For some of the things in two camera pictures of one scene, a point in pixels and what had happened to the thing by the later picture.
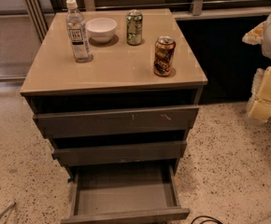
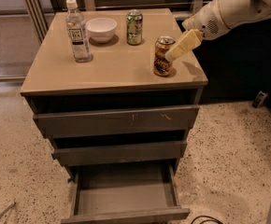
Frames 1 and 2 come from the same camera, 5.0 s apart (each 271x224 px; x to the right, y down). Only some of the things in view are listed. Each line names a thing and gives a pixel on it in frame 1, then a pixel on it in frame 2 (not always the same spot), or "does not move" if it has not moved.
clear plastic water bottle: (77, 26) does not move
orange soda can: (164, 55) does not move
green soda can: (135, 27) does not move
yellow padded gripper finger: (267, 91) to (207, 23)
